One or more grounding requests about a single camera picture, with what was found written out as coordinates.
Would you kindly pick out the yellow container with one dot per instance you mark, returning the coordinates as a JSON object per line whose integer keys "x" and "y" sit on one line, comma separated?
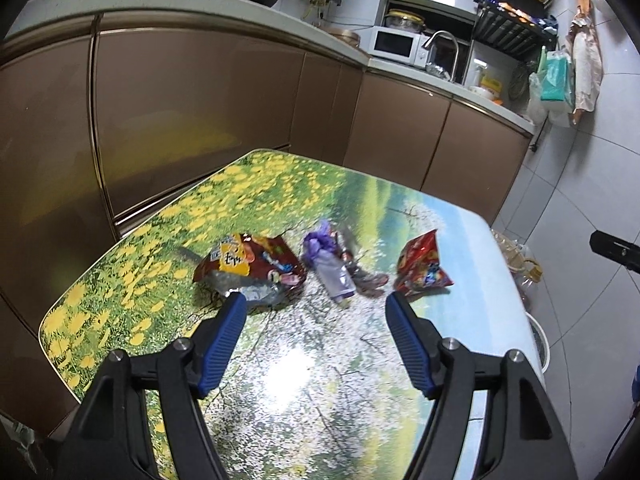
{"x": 491, "y": 82}

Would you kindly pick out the white kitchen countertop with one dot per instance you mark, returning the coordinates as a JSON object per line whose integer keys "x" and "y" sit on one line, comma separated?
{"x": 200, "y": 10}

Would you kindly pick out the orange brown snack bag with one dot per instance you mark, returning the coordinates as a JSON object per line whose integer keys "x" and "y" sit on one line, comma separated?
{"x": 250, "y": 260}

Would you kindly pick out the glass pot with lid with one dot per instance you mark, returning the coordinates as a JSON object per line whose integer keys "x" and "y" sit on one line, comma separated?
{"x": 405, "y": 21}

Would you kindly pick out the pink rice cooker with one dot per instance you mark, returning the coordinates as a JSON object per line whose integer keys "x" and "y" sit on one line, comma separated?
{"x": 345, "y": 37}

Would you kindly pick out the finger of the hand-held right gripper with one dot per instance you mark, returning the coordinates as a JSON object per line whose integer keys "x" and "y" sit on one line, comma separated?
{"x": 617, "y": 251}
{"x": 636, "y": 385}

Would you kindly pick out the hanging brown paper bag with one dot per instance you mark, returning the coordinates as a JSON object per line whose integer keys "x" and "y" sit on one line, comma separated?
{"x": 585, "y": 65}

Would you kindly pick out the clear oil bottle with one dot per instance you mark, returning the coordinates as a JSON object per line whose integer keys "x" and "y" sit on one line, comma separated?
{"x": 520, "y": 260}

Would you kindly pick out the white microwave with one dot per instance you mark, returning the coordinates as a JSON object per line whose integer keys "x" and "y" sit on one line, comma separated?
{"x": 395, "y": 45}

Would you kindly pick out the steel kitchen faucet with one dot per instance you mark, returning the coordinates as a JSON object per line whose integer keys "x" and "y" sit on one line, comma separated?
{"x": 447, "y": 40}

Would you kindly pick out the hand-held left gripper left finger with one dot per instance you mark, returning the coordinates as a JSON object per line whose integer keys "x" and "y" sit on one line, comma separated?
{"x": 222, "y": 350}

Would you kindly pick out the landscape print table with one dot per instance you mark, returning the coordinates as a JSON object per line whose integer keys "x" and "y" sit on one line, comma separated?
{"x": 310, "y": 385}

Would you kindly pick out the white bowl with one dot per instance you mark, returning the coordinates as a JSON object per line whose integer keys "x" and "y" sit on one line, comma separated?
{"x": 479, "y": 91}

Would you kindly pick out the hanging plastic bags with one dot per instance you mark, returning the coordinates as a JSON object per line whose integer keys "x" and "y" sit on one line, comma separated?
{"x": 552, "y": 85}

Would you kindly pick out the purple foil wrapper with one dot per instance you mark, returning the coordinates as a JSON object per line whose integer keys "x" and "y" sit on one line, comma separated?
{"x": 330, "y": 265}

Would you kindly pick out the red snack bag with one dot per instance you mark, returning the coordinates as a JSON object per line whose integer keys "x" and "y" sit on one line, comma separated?
{"x": 422, "y": 265}

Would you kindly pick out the black wall rack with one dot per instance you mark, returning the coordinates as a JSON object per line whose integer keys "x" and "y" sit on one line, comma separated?
{"x": 505, "y": 30}

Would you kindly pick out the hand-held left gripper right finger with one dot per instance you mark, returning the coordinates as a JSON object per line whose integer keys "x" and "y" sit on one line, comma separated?
{"x": 410, "y": 350}

